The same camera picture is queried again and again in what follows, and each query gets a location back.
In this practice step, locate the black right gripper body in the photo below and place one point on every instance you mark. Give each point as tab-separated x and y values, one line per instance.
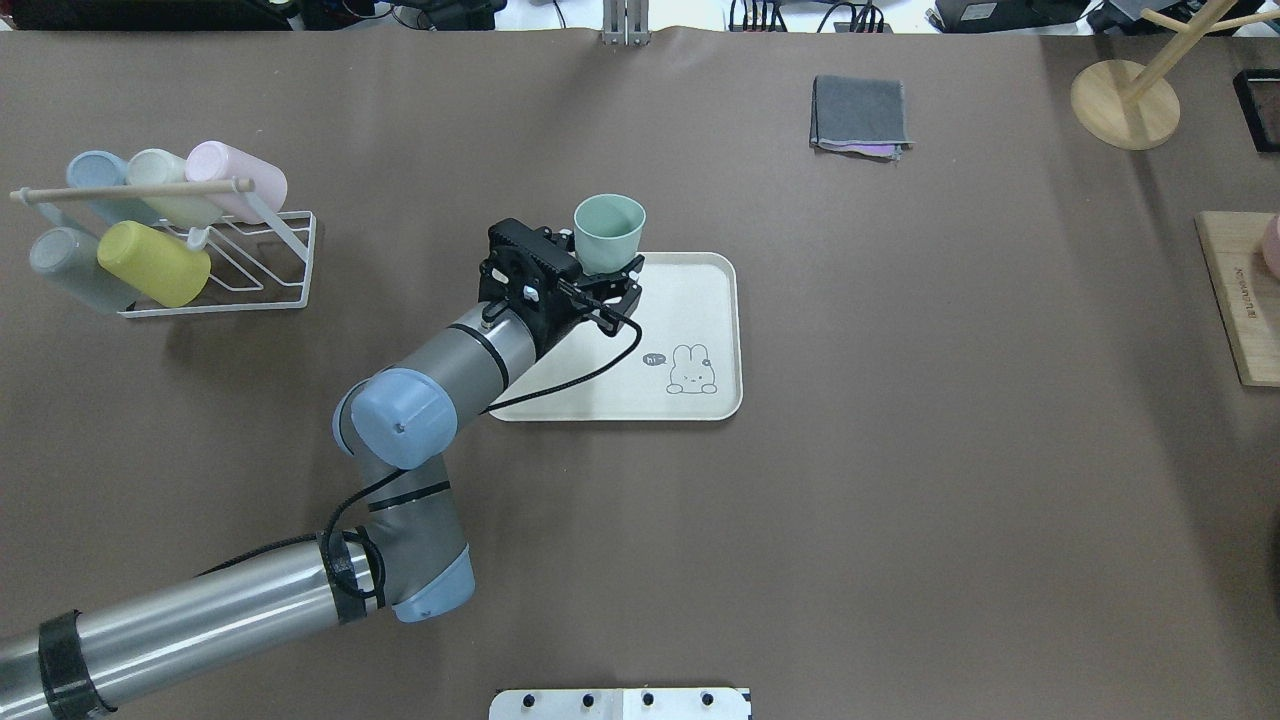
553	322

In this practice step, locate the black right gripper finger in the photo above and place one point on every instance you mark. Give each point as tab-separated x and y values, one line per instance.
627	274
560	246

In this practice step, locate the green cup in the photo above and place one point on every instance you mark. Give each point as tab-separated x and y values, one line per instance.
608	228

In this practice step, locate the cream rabbit print tray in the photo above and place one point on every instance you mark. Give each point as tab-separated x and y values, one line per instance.
688	366

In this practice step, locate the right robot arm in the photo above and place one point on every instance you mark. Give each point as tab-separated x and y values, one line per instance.
163	481

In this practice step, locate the yellow cup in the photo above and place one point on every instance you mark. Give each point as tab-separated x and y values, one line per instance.
155	263

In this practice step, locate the light blue cup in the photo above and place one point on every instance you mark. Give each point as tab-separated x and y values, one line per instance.
100	168

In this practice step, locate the grey cup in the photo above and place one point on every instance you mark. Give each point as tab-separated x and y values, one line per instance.
67	258

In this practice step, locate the black glass rack tray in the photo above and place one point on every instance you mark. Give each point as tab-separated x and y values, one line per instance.
1257	91

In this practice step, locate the folded grey cloth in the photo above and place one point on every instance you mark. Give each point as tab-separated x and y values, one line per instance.
859	116

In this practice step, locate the wooden mug tree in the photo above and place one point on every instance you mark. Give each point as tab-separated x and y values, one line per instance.
1130	105

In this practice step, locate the wooden cutting board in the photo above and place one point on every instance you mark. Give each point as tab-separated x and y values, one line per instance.
1248	296

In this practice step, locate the pink ice bowl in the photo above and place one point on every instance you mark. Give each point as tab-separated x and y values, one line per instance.
1270	247

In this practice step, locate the aluminium frame post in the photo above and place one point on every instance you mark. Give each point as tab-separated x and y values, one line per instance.
626	23

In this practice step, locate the white wire cup rack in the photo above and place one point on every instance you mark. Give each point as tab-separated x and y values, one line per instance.
267	266

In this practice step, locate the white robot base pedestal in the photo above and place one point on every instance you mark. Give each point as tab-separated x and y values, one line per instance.
623	703

